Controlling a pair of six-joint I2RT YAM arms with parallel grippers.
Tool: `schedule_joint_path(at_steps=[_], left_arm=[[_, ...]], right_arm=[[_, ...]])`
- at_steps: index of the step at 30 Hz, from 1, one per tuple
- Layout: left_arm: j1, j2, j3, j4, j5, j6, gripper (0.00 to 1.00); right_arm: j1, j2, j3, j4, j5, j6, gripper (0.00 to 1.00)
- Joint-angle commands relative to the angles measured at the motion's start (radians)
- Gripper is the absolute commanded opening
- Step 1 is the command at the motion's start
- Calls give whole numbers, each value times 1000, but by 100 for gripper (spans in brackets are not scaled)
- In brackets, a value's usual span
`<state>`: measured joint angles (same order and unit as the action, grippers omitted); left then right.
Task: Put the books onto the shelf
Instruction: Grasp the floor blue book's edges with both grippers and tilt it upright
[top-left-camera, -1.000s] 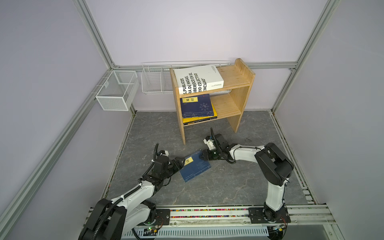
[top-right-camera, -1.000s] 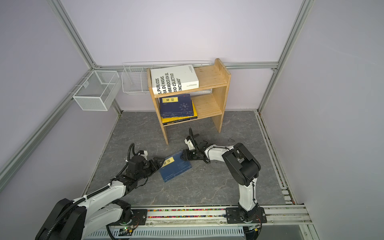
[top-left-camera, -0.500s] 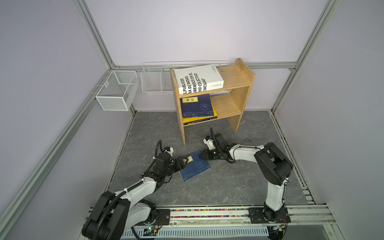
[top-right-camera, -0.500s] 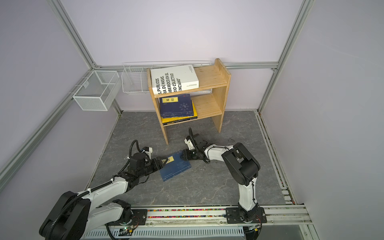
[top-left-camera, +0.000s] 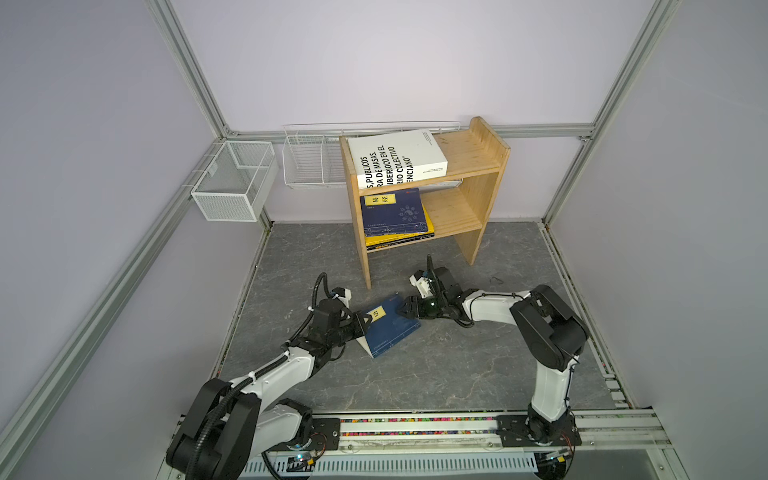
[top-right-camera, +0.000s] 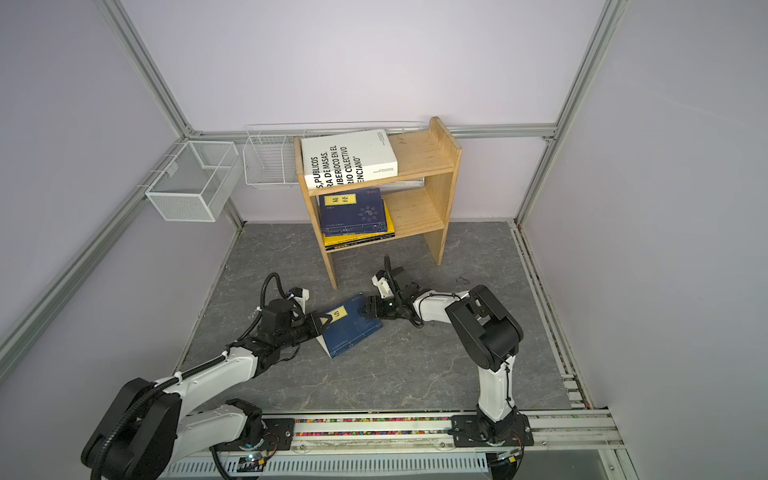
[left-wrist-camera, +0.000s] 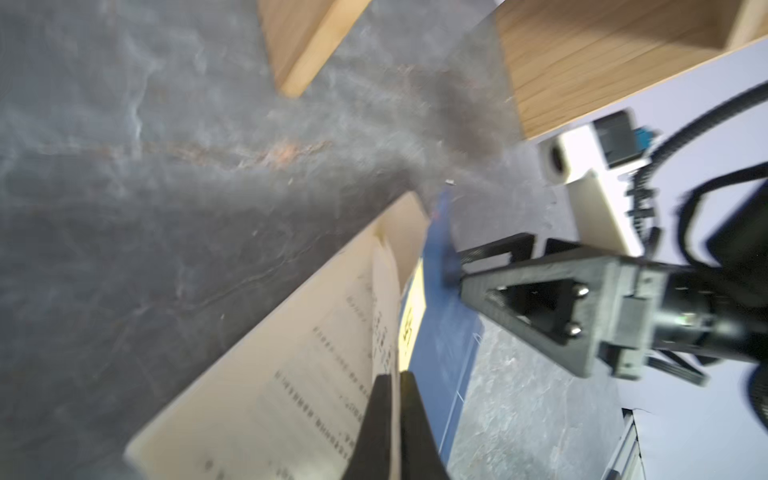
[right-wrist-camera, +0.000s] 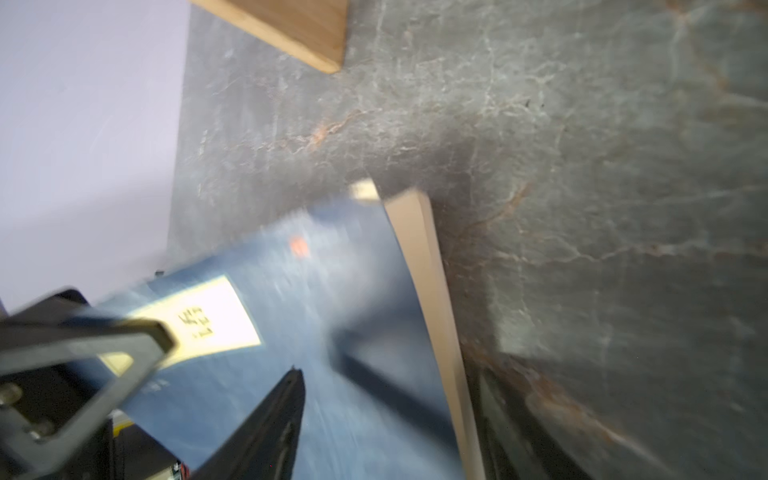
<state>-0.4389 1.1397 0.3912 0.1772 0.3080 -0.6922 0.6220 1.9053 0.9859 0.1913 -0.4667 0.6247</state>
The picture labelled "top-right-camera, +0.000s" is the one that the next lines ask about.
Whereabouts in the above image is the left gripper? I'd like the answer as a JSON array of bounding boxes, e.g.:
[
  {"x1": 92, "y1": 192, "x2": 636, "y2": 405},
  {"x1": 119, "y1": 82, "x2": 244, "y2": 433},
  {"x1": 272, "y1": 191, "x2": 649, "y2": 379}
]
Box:
[{"x1": 277, "y1": 311, "x2": 332, "y2": 350}]

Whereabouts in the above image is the blue book with yellow label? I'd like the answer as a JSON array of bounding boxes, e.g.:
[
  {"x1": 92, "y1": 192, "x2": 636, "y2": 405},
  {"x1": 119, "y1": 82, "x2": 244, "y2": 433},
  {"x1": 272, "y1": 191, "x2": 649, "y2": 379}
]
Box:
[{"x1": 319, "y1": 187, "x2": 388, "y2": 236}]

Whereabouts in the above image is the white book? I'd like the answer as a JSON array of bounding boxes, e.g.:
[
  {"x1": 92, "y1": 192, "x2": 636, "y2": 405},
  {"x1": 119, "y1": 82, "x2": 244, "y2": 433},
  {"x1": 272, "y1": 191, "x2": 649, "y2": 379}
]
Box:
[{"x1": 300, "y1": 129, "x2": 399, "y2": 190}]

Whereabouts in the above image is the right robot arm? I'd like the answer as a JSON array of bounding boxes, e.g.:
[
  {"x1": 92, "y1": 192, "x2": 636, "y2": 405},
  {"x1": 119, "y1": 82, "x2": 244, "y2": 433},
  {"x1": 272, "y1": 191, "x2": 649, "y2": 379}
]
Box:
[{"x1": 362, "y1": 264, "x2": 527, "y2": 445}]

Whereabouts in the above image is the wooden two-tier shelf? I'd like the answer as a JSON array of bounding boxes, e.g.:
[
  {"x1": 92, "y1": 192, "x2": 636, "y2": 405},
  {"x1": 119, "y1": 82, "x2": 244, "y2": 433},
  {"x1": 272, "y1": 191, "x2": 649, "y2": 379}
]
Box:
[{"x1": 293, "y1": 116, "x2": 464, "y2": 290}]

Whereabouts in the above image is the white mesh basket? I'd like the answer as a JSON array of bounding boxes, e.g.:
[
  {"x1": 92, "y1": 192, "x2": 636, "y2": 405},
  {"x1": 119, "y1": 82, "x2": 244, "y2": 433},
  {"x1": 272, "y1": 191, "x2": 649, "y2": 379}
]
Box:
[{"x1": 145, "y1": 140, "x2": 244, "y2": 223}]

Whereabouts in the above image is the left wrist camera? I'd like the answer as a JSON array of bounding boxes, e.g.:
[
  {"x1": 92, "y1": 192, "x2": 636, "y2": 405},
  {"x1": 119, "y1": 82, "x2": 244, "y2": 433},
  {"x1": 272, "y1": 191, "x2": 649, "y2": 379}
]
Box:
[{"x1": 288, "y1": 287, "x2": 310, "y2": 310}]

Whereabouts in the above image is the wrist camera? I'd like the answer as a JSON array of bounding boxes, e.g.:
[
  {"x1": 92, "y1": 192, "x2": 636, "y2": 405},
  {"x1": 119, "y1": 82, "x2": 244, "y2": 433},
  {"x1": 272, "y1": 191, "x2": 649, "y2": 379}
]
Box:
[
  {"x1": 288, "y1": 287, "x2": 310, "y2": 310},
  {"x1": 371, "y1": 270, "x2": 394, "y2": 299}
]

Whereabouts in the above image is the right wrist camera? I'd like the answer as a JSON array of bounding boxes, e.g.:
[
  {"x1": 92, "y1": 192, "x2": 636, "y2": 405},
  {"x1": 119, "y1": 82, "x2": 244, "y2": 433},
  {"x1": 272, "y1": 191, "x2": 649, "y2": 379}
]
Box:
[{"x1": 371, "y1": 270, "x2": 394, "y2": 299}]

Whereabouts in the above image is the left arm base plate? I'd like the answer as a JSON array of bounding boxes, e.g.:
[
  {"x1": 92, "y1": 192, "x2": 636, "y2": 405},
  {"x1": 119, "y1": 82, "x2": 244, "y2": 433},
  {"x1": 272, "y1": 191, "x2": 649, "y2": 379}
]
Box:
[{"x1": 215, "y1": 417, "x2": 296, "y2": 452}]

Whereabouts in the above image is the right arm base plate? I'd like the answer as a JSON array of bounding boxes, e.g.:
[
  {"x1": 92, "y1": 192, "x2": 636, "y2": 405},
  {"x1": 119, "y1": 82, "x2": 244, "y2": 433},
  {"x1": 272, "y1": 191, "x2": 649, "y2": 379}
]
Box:
[{"x1": 448, "y1": 412, "x2": 534, "y2": 447}]

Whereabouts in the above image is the white wire rack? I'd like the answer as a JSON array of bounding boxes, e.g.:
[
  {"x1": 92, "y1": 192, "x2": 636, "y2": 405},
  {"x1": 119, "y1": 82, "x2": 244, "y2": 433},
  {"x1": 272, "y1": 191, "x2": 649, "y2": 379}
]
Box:
[{"x1": 242, "y1": 121, "x2": 427, "y2": 188}]

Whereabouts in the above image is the aluminium front rail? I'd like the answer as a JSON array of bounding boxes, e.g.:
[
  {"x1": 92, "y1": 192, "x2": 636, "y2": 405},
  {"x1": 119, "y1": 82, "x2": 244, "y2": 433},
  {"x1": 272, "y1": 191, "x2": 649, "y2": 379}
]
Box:
[{"x1": 107, "y1": 407, "x2": 637, "y2": 480}]

